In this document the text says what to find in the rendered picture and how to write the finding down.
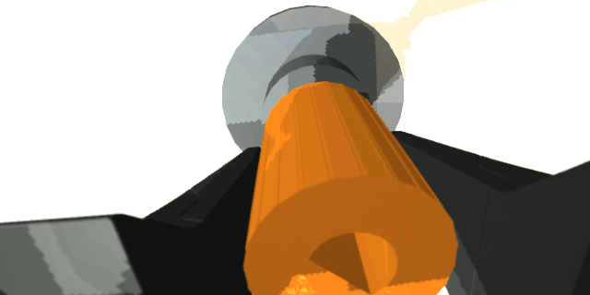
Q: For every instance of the orange knob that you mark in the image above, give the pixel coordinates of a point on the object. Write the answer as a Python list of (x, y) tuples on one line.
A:
[(339, 208)]

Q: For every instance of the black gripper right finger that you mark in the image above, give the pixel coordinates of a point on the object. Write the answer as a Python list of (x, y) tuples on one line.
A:
[(520, 231)]

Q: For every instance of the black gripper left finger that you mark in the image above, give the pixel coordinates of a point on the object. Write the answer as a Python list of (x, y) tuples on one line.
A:
[(193, 245)]

